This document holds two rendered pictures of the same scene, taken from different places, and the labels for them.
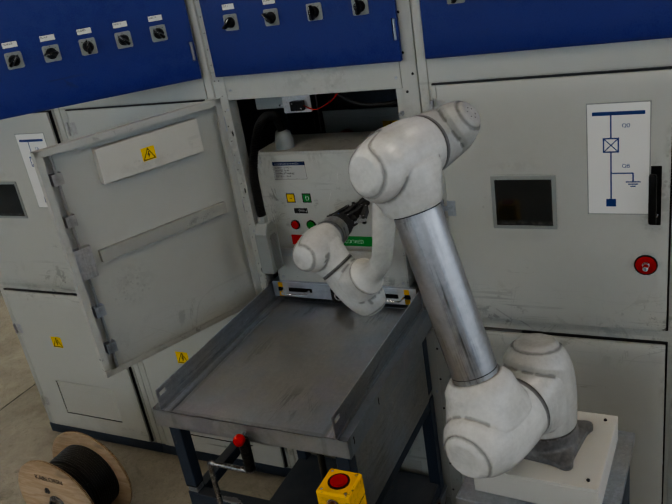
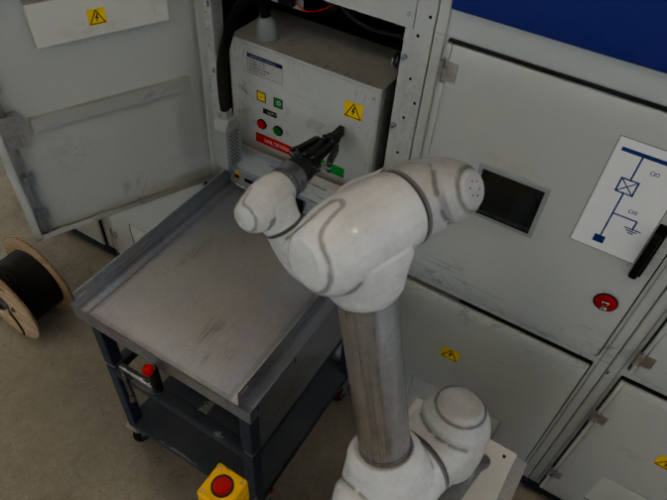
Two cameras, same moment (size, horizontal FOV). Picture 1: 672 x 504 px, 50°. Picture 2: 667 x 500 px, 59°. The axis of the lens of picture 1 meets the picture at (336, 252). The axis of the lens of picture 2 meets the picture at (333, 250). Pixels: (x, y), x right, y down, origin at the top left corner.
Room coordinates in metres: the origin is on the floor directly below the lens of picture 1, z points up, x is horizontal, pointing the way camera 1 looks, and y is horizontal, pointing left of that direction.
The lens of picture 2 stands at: (0.76, -0.10, 2.18)
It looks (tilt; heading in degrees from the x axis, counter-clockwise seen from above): 46 degrees down; 359
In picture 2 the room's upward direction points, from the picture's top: 5 degrees clockwise
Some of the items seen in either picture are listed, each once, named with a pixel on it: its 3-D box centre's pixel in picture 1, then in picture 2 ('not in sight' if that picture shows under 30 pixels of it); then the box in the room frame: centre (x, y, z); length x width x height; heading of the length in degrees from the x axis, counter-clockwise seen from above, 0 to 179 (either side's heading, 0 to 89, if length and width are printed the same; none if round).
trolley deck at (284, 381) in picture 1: (301, 364); (234, 281); (1.90, 0.16, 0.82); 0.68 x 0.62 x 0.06; 152
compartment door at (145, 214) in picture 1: (161, 233); (108, 104); (2.20, 0.55, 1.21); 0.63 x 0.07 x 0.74; 128
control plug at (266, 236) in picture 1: (269, 245); (228, 140); (2.24, 0.22, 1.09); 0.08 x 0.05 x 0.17; 152
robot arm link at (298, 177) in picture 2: (332, 232); (288, 180); (1.90, 0.00, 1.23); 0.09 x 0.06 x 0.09; 62
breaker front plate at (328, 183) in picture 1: (330, 223); (298, 137); (2.20, 0.00, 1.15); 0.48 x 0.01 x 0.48; 62
